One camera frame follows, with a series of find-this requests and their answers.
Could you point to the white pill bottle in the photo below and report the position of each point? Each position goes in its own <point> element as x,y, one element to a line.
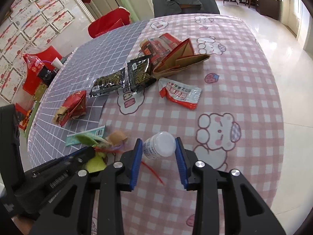
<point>160,144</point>

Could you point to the green plastic wrapper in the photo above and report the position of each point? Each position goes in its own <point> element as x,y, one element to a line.
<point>96,162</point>

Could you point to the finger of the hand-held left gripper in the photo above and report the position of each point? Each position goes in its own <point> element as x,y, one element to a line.
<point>82,153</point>

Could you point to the red bag with bottle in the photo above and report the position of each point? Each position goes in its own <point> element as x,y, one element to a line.
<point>30,83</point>

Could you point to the crumpled red packet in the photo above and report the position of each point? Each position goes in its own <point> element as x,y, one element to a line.
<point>73,107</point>

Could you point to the thin red plastic strip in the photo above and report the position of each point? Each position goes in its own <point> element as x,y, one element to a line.
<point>152,171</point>

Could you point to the wall of framed certificates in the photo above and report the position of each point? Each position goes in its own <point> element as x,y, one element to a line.
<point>29,17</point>

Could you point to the black snack packet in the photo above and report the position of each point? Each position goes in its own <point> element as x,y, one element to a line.
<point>140,73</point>
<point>107,83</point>

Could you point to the pink checked tablecloth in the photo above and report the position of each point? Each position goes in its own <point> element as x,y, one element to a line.
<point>232,83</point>

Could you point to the teal paper wrapper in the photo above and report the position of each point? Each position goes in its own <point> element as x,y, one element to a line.
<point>83,137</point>

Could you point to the red label soda bottle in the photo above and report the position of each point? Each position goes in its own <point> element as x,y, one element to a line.
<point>33,62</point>

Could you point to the small black box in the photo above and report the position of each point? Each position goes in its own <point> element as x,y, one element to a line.
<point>46,74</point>

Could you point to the red printed cardboard carton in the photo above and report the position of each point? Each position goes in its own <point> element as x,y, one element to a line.
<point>178,61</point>

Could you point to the white paper cup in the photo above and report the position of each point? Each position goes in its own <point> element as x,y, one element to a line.
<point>57,63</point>

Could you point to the grey covered chair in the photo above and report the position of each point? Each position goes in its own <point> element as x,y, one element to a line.
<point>185,5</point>

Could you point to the small brown wrapper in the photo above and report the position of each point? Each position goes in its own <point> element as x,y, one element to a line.
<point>117,137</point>

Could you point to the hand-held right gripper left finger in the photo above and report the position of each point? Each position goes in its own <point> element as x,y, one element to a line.
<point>136,162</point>

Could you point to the dark wooden desk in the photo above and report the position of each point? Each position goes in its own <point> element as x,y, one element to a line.
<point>269,5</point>

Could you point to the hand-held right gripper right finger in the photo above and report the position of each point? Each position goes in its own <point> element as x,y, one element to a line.
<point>180,162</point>

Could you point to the grey grid table mat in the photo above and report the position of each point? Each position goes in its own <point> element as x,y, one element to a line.
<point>97,51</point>

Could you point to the red and white snack wrapper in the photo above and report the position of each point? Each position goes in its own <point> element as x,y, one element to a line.
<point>179,93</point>

